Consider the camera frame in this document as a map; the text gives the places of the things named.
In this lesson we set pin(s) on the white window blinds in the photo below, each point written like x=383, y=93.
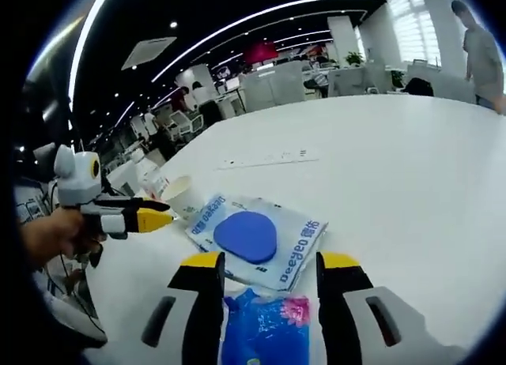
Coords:
x=413, y=25

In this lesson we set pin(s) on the white table socket strip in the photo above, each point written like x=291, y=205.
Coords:
x=269, y=159

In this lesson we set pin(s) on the person's left hand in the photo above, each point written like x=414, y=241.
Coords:
x=59, y=234

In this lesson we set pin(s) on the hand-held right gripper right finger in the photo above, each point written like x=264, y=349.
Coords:
x=340, y=313

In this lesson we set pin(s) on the black office chair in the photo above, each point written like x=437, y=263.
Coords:
x=418, y=86

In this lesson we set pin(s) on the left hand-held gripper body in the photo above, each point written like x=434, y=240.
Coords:
x=77, y=179

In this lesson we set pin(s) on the red wall screen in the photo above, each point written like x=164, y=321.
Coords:
x=259, y=53

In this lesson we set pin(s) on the white packet with blue pad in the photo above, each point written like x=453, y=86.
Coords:
x=245, y=232

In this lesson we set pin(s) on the long ceiling light strip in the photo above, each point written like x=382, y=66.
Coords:
x=85, y=37
x=257, y=17

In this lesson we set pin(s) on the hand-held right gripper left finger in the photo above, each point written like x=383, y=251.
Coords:
x=205, y=313

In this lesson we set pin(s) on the clear plastic bottle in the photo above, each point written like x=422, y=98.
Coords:
x=152, y=183

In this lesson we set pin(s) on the white desk partition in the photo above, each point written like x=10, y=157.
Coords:
x=273, y=84

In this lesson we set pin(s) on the white paper cup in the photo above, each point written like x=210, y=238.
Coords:
x=180, y=191

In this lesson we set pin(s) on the blue tissue pack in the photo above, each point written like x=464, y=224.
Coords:
x=261, y=329

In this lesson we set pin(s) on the white table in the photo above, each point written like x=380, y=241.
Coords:
x=395, y=183

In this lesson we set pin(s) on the green potted plant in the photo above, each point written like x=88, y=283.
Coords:
x=398, y=78
x=354, y=59

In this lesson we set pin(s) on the ceiling air conditioner vent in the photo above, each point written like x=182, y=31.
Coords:
x=148, y=53

